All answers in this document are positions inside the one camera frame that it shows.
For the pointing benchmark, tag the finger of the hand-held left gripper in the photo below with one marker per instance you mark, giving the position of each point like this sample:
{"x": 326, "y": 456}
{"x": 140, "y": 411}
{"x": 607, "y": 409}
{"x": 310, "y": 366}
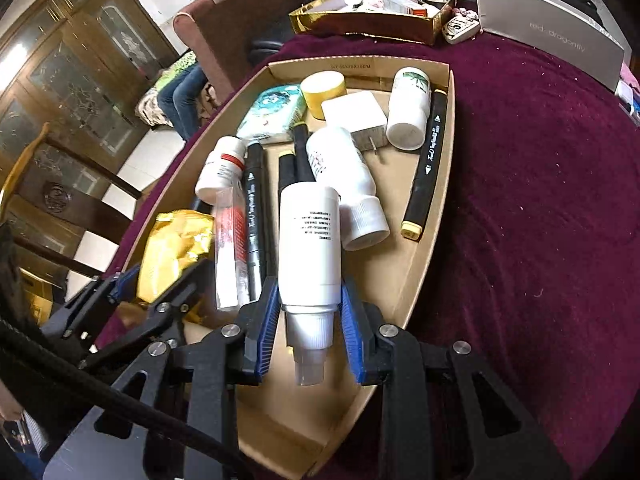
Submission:
{"x": 127, "y": 280}
{"x": 170, "y": 300}

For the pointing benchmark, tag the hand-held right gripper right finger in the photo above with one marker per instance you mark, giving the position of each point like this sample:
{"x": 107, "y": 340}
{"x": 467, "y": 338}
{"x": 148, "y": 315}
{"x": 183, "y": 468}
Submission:
{"x": 352, "y": 332}

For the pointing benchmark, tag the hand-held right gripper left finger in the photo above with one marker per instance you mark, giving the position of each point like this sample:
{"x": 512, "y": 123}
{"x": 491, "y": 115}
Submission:
{"x": 265, "y": 330}

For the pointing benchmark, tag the gold snack packet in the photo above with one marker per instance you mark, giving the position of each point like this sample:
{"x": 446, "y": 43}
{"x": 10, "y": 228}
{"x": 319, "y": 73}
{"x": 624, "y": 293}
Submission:
{"x": 170, "y": 250}

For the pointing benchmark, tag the clear plastic tube package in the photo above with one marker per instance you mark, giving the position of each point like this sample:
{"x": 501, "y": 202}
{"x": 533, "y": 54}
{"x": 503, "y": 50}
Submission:
{"x": 227, "y": 260}

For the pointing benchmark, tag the shallow cardboard box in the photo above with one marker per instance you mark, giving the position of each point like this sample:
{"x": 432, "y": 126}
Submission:
{"x": 390, "y": 270}

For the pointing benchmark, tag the white spray bottle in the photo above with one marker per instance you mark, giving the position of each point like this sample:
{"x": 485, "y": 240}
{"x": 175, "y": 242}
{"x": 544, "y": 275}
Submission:
{"x": 307, "y": 250}

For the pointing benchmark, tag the black marker grey cap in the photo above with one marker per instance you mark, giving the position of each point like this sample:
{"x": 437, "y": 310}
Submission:
{"x": 252, "y": 200}

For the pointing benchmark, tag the white bottle red label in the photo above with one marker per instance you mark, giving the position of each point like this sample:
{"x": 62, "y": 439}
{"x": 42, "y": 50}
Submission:
{"x": 220, "y": 170}

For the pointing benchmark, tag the black marker olive cap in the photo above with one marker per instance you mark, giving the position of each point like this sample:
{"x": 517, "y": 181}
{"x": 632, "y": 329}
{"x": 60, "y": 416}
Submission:
{"x": 287, "y": 172}

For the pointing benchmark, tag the white bottle ribbed cap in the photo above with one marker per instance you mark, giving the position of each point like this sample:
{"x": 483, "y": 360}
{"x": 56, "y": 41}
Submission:
{"x": 340, "y": 170}

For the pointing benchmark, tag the black marker cream cap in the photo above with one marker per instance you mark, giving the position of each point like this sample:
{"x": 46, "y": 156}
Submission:
{"x": 425, "y": 175}

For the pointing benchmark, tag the black marker yellow cap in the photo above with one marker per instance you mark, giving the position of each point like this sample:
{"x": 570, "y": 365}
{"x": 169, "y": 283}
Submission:
{"x": 301, "y": 152}

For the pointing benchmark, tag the teal printed tissue packet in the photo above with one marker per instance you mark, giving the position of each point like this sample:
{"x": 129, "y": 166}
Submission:
{"x": 270, "y": 115}

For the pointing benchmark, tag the white charger adapter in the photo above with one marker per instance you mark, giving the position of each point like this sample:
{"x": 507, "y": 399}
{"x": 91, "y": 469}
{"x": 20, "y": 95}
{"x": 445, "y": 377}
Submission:
{"x": 352, "y": 115}

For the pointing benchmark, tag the white bottle green leaf label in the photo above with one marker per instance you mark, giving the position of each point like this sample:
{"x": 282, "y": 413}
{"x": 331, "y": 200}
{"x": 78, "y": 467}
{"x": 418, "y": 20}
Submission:
{"x": 410, "y": 110}

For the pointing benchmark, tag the yellow jar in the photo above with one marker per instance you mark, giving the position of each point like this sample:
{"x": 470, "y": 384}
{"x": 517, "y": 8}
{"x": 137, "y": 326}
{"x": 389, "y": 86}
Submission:
{"x": 325, "y": 92}

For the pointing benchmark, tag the person's left forearm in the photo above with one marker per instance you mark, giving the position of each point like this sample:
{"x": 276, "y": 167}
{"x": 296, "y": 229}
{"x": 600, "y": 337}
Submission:
{"x": 7, "y": 402}

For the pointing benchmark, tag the dark wooden chair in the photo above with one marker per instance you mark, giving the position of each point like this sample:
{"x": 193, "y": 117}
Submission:
{"x": 75, "y": 205}

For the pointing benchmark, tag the patterned blanket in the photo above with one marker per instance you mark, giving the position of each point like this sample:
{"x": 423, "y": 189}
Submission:
{"x": 150, "y": 105}

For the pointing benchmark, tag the wooden glass-door cabinet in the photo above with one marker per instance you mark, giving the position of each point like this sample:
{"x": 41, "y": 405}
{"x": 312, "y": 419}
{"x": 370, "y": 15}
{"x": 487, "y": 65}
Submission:
{"x": 75, "y": 70}

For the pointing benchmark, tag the maroon armchair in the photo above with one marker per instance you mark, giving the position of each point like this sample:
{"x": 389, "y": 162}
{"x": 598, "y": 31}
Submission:
{"x": 225, "y": 20}

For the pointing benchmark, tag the gold box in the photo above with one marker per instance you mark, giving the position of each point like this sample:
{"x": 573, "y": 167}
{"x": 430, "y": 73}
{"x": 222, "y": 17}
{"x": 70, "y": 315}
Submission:
{"x": 360, "y": 27}

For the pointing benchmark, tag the grey shoe box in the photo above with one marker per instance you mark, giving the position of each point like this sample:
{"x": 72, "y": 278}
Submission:
{"x": 540, "y": 20}

